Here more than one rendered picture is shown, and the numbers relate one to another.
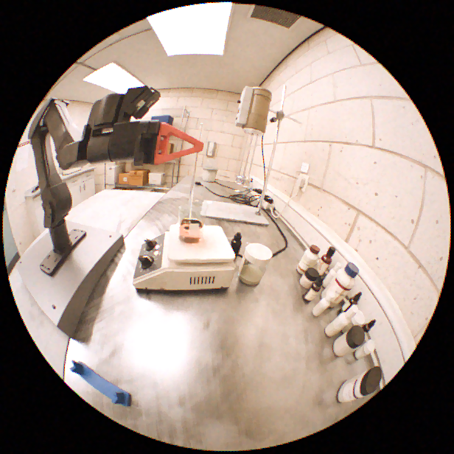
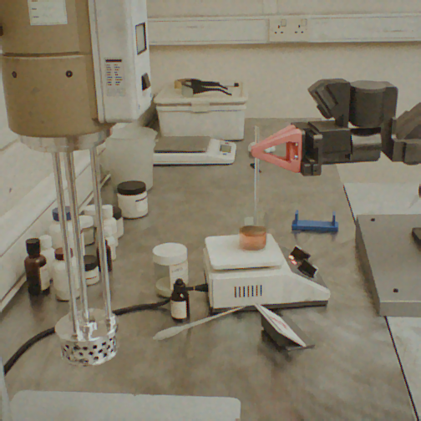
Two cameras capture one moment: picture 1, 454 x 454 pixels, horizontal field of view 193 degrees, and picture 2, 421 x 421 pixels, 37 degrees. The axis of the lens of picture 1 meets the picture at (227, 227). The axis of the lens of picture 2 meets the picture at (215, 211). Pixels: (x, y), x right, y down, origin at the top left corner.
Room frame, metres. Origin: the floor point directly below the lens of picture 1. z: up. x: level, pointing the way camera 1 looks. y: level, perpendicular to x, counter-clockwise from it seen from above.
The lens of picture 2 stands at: (1.20, 0.28, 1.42)
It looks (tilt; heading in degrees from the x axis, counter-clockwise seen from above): 21 degrees down; 196
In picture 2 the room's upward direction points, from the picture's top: 1 degrees counter-clockwise
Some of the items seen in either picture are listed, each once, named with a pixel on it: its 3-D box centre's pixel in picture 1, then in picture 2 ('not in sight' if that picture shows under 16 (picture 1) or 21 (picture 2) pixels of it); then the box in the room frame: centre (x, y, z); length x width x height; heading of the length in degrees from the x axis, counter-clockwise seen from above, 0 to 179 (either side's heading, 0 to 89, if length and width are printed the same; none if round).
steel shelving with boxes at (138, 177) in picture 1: (139, 161); not in sight; (2.16, 1.68, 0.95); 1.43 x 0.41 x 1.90; 100
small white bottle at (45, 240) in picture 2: (332, 275); (48, 256); (0.26, -0.32, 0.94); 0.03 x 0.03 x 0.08
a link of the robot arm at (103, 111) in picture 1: (95, 130); (384, 120); (0.17, 0.27, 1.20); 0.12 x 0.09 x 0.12; 111
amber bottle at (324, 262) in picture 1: (325, 261); (36, 265); (0.31, -0.31, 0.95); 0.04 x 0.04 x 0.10
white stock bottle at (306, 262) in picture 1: (309, 259); (66, 272); (0.31, -0.25, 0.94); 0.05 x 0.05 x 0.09
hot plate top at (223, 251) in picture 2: (198, 241); (242, 250); (0.24, 0.05, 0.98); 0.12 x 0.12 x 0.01; 21
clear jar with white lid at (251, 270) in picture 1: (253, 264); (170, 270); (0.26, -0.08, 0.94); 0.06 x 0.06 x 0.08
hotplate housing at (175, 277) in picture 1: (185, 257); (257, 272); (0.23, 0.07, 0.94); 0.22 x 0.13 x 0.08; 111
